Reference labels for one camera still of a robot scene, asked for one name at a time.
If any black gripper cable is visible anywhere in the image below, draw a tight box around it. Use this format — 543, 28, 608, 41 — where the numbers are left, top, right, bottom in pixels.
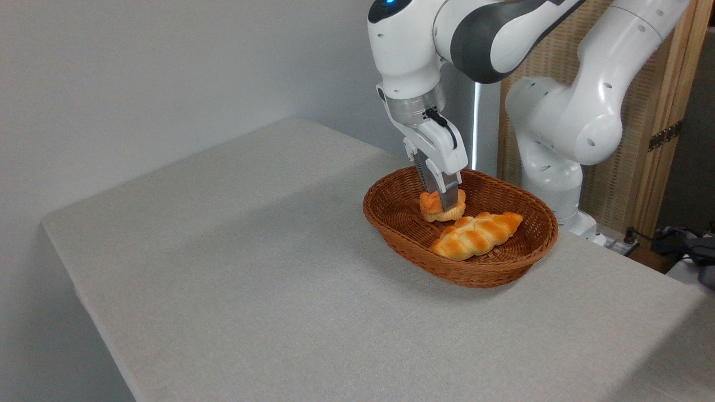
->
424, 108, 459, 151

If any round knotted bread roll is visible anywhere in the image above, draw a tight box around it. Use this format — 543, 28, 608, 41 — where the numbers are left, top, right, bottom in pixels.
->
419, 189, 467, 223

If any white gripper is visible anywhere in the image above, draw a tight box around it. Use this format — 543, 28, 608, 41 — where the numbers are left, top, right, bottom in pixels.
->
398, 118, 469, 212

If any wooden rattan folding screen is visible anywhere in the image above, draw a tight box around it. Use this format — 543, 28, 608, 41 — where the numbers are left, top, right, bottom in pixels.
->
497, 0, 715, 242

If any black plug with cables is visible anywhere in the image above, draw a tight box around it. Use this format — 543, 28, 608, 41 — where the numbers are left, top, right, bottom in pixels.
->
622, 226, 715, 259

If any dark metal screen hinge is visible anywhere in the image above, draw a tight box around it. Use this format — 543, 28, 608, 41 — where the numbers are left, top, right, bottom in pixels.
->
647, 119, 684, 153

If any long braided bread loaf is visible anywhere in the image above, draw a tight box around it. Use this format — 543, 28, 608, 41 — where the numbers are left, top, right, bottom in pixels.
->
429, 210, 525, 262

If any brown wicker basket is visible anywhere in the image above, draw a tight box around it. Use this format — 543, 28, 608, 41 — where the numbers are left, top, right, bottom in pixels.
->
363, 165, 559, 289

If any grey bundled object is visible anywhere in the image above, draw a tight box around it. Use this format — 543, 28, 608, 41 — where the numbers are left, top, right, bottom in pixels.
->
678, 234, 715, 289

